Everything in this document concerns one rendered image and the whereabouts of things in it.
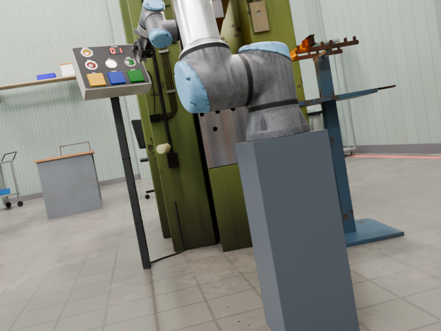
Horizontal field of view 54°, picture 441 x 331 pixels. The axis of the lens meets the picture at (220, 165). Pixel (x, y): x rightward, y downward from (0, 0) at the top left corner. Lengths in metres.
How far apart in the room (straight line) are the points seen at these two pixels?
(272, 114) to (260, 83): 0.09
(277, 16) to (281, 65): 1.44
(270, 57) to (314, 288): 0.66
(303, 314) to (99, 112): 8.93
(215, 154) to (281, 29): 0.85
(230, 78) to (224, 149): 1.18
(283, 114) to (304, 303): 0.53
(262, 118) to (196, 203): 1.40
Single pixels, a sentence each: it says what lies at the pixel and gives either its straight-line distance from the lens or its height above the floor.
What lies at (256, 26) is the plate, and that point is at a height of 1.22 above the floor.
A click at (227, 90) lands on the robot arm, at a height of 0.75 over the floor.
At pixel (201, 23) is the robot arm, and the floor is 0.95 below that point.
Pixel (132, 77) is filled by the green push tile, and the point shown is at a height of 1.00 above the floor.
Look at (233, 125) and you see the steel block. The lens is 2.35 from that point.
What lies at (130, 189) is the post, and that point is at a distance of 2.34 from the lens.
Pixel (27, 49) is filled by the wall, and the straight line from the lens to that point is 10.35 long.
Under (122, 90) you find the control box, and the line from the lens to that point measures 2.25.
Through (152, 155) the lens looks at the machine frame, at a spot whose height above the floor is 0.58.
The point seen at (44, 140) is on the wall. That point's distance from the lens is 10.06.
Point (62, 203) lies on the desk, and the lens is 5.65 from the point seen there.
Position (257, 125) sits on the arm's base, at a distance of 1.24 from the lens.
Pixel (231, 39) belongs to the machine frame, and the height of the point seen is 1.25.
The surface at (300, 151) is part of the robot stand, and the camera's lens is 1.21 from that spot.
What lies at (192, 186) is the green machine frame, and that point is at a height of 0.37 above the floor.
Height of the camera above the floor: 0.63
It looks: 4 degrees down
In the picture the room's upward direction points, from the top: 10 degrees counter-clockwise
